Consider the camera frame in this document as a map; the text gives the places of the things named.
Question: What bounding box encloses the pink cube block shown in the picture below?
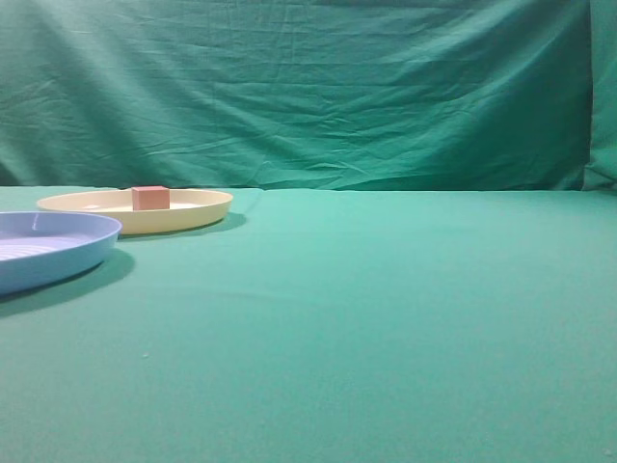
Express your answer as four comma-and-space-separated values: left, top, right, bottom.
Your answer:
130, 185, 171, 211

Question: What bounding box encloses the yellow plastic plate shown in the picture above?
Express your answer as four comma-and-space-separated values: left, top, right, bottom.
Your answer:
37, 188, 233, 235

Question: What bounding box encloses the light blue plastic plate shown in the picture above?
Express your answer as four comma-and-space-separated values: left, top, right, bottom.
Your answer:
1, 211, 122, 295

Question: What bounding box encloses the green table cloth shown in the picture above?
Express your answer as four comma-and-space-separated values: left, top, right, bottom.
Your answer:
1, 190, 616, 462

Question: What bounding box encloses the green backdrop cloth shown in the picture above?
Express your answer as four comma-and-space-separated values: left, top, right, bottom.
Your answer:
1, 1, 616, 191

